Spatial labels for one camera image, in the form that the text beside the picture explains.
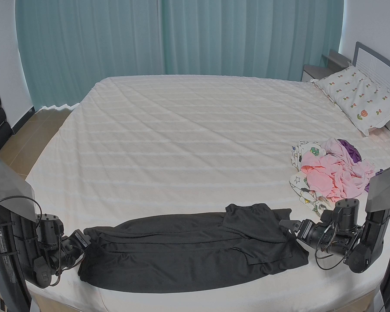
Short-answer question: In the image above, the black garment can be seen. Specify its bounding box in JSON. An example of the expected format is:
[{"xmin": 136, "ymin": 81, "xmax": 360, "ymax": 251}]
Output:
[{"xmin": 77, "ymin": 203, "xmax": 309, "ymax": 294}]

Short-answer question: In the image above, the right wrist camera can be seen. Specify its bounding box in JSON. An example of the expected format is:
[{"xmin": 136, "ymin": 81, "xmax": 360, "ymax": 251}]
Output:
[{"xmin": 320, "ymin": 209, "xmax": 336, "ymax": 225}]

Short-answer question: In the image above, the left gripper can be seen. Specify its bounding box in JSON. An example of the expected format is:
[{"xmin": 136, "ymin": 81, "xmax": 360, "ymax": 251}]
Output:
[{"xmin": 62, "ymin": 229, "xmax": 92, "ymax": 259}]

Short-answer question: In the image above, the bed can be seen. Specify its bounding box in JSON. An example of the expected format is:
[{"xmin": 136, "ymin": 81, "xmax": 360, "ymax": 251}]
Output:
[{"xmin": 24, "ymin": 41, "xmax": 390, "ymax": 309}]

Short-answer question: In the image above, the white printed pillow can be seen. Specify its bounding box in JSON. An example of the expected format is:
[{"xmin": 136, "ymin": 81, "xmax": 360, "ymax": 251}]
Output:
[{"xmin": 314, "ymin": 64, "xmax": 390, "ymax": 137}]

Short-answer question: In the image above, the black cable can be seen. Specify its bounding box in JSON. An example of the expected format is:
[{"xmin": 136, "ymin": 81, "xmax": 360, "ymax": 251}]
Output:
[
  {"xmin": 315, "ymin": 231, "xmax": 348, "ymax": 270},
  {"xmin": 0, "ymin": 196, "xmax": 43, "ymax": 228}
]

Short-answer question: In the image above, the grey bedside table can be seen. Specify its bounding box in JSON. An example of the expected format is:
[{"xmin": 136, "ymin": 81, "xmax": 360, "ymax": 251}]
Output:
[{"xmin": 302, "ymin": 49, "xmax": 351, "ymax": 82}]

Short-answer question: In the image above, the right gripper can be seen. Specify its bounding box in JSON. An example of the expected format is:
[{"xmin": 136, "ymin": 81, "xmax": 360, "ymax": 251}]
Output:
[{"xmin": 279, "ymin": 219, "xmax": 333, "ymax": 248}]

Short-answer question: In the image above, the pile of clothes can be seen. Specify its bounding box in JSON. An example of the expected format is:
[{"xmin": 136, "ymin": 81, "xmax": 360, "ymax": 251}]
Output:
[{"xmin": 289, "ymin": 138, "xmax": 385, "ymax": 214}]

